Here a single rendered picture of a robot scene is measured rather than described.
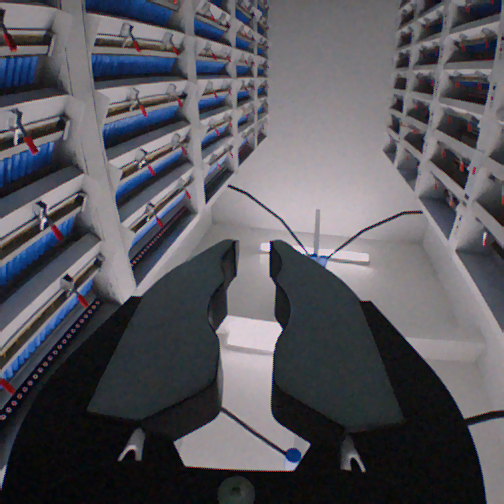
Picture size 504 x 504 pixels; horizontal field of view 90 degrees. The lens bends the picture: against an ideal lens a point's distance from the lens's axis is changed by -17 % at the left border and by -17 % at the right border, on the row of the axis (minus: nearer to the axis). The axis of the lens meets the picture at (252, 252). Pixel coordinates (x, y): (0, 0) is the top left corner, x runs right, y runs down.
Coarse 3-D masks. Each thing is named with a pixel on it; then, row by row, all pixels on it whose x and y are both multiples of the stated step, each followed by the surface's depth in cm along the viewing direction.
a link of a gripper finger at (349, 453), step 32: (384, 320) 8; (384, 352) 7; (416, 352) 7; (416, 384) 6; (416, 416) 5; (448, 416) 5; (352, 448) 5; (384, 448) 5; (416, 448) 5; (448, 448) 5; (416, 480) 4; (448, 480) 4; (480, 480) 4
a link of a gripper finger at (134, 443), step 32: (128, 320) 8; (96, 352) 7; (64, 384) 6; (96, 384) 6; (32, 416) 5; (64, 416) 5; (32, 448) 5; (64, 448) 5; (96, 448) 5; (128, 448) 5; (32, 480) 4
